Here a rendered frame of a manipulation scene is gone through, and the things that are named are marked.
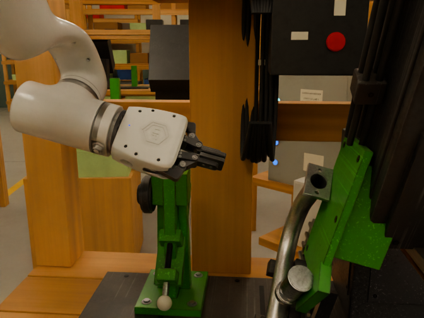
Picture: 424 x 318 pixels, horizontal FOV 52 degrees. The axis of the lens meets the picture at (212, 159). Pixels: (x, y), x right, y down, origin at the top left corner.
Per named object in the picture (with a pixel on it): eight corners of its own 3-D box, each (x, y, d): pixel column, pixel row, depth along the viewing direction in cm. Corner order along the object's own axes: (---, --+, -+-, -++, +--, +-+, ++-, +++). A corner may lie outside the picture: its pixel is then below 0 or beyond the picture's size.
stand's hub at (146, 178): (150, 219, 83) (149, 182, 81) (134, 218, 83) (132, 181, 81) (158, 205, 90) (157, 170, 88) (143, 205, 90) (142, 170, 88)
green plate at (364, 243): (369, 305, 61) (427, 167, 55) (312, 289, 61) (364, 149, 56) (351, 266, 72) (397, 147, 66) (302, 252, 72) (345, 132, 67)
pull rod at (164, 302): (170, 314, 79) (170, 286, 77) (155, 313, 79) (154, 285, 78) (175, 297, 84) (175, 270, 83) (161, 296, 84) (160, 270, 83)
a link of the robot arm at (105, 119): (85, 137, 63) (105, 142, 63) (107, 91, 67) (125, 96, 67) (92, 164, 70) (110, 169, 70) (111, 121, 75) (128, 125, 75)
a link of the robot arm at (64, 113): (111, 124, 75) (90, 163, 69) (38, 104, 76) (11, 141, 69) (111, 88, 69) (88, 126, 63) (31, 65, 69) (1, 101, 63)
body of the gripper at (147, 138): (98, 145, 63) (172, 166, 63) (122, 92, 68) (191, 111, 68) (103, 169, 70) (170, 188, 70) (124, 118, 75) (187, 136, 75)
